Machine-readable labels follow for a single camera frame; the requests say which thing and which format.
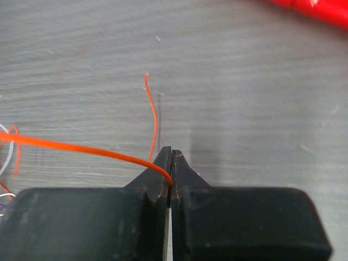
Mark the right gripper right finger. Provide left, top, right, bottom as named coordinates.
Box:
left=171, top=150, right=332, bottom=260

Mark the white thin cable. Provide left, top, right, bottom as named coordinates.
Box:
left=0, top=123, right=15, bottom=217

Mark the red plastic divided bin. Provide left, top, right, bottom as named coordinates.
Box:
left=270, top=0, right=347, bottom=30

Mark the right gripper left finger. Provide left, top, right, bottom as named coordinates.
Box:
left=0, top=146, right=172, bottom=261

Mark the orange thin cable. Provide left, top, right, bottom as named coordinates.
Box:
left=0, top=72, right=173, bottom=202

